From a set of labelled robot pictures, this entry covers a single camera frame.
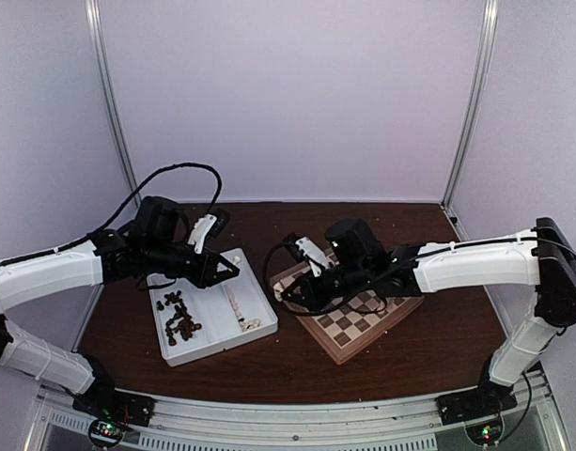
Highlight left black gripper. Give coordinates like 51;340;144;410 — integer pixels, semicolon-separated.
145;239;238;288

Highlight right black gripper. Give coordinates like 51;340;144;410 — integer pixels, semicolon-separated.
282;263;372;314

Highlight light chess queen piece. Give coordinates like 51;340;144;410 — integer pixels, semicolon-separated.
272;289;283;303

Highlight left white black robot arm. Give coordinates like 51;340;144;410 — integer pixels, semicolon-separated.
0;196;240;417

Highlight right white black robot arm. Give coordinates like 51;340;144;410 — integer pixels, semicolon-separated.
271;217;576;415

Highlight wooden chess board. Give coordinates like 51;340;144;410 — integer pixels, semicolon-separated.
296;291;424;365

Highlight pile of dark chess pieces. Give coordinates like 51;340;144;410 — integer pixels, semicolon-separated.
155;290;202;347

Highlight pile of light chess pieces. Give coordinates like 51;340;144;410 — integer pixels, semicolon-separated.
224;284;263;333

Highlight left controller board with LEDs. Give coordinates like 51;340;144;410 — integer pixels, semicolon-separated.
87;419;125;448

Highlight controller board with leds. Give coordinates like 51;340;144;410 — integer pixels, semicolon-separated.
465;423;504;446
87;419;125;448

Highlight right controller board with LEDs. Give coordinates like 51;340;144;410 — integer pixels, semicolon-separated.
465;423;504;446

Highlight white plastic compartment tray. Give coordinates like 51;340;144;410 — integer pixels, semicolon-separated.
147;248;278;367

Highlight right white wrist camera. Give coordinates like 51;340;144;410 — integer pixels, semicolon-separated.
287;235;331;277

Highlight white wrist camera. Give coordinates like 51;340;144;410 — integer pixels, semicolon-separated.
188;209;231;255
287;235;331;277

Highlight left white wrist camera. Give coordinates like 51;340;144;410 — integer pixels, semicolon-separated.
188;209;231;255

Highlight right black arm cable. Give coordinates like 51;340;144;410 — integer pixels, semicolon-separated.
263;239;354;316

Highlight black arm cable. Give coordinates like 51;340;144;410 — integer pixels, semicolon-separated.
263;239;354;316
80;163;223;250

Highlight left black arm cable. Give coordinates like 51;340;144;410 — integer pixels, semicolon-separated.
80;163;223;250

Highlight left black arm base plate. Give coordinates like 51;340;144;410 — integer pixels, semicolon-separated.
72;392;155;427

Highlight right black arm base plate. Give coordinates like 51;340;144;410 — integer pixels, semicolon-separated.
436;388;518;426

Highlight front aluminium frame rail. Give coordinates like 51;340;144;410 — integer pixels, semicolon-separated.
20;369;573;450

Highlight left aluminium frame post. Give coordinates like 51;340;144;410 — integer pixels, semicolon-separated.
85;0;138;192

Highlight aluminium frame post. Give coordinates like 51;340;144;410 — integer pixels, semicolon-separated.
441;0;500;225
85;0;138;192

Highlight right aluminium frame post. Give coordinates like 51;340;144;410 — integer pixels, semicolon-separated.
441;0;500;225

